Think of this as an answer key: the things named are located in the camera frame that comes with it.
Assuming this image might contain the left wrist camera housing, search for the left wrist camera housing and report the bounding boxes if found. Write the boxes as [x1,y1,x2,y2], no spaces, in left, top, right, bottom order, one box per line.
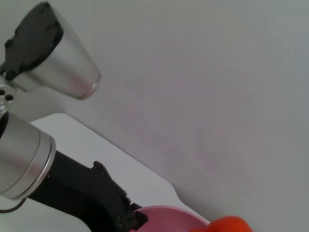
[0,1,101,100]

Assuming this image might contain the orange toy fruit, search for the orange toy fruit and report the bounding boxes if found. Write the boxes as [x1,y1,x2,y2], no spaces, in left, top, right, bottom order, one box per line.
[188,216,254,232]

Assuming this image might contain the left arm grey cable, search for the left arm grey cable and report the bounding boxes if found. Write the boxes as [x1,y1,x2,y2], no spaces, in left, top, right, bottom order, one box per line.
[0,198,26,214]

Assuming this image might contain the pink plastic bowl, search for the pink plastic bowl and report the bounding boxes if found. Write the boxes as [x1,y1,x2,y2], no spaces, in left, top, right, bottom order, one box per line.
[130,205,211,232]

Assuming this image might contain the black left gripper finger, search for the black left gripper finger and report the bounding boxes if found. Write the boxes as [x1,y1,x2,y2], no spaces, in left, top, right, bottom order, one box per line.
[134,209,150,230]

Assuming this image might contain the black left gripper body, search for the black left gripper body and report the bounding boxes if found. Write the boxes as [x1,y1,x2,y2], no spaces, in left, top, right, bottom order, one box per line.
[28,149,143,232]

